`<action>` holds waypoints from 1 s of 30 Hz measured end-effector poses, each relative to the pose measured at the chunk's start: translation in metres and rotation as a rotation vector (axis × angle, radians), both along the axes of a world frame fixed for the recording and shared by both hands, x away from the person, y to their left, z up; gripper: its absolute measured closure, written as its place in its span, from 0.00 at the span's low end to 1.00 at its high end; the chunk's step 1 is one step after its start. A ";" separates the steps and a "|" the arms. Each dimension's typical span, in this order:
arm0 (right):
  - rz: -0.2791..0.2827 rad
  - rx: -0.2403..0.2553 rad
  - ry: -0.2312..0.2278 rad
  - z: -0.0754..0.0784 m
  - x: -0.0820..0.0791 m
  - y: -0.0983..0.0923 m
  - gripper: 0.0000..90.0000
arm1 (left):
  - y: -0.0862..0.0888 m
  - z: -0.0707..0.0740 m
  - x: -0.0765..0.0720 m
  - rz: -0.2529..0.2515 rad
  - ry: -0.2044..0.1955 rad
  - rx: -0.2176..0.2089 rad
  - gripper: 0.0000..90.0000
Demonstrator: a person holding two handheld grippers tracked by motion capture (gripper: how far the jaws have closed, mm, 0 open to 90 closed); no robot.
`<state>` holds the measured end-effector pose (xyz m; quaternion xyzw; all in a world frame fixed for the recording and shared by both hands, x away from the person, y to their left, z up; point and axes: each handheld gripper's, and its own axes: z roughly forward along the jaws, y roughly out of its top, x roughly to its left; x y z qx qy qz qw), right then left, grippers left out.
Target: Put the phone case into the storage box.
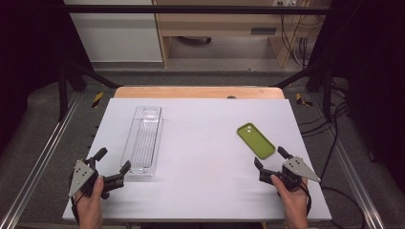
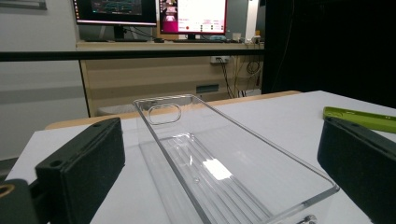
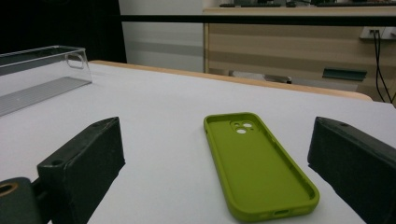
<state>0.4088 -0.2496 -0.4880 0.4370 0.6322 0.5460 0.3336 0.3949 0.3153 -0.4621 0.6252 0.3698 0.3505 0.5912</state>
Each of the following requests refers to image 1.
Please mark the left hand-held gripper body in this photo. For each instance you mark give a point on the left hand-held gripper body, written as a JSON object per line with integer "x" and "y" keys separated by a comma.
{"x": 82, "y": 175}

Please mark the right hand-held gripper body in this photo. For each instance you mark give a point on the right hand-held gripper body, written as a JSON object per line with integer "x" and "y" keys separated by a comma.
{"x": 299, "y": 168}

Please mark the green phone case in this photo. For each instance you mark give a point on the green phone case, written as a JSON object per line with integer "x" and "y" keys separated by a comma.
{"x": 256, "y": 141}

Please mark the clear plastic box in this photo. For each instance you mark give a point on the clear plastic box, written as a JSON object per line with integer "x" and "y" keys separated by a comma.
{"x": 143, "y": 143}

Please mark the person's left hand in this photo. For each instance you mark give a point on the person's left hand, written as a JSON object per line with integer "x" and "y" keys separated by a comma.
{"x": 90, "y": 206}

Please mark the person's right hand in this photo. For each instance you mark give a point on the person's right hand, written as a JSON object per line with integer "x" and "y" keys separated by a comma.
{"x": 294, "y": 203}

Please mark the yellow black tape strip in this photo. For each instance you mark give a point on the yellow black tape strip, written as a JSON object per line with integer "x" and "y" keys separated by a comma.
{"x": 97, "y": 99}
{"x": 300, "y": 100}

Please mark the wooden table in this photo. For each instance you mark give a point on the wooden table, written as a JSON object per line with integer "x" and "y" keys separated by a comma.
{"x": 191, "y": 92}

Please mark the black curtain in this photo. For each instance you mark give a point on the black curtain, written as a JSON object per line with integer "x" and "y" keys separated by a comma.
{"x": 28, "y": 63}
{"x": 375, "y": 79}

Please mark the white cabinet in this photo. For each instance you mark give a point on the white cabinet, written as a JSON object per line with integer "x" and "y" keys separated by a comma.
{"x": 117, "y": 38}

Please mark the wooden desk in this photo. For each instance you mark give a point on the wooden desk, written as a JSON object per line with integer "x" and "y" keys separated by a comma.
{"x": 223, "y": 22}

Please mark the white power strip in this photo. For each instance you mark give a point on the white power strip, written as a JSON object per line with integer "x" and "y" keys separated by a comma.
{"x": 285, "y": 2}

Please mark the aluminium rail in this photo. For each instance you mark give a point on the aluminium rail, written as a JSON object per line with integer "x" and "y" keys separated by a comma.
{"x": 353, "y": 171}
{"x": 41, "y": 162}

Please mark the black frame strut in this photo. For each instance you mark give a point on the black frame strut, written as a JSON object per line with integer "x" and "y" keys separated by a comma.
{"x": 95, "y": 76}
{"x": 305, "y": 74}

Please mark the black horizontal frame bar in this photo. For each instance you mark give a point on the black horizontal frame bar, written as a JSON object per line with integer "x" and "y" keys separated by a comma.
{"x": 191, "y": 9}

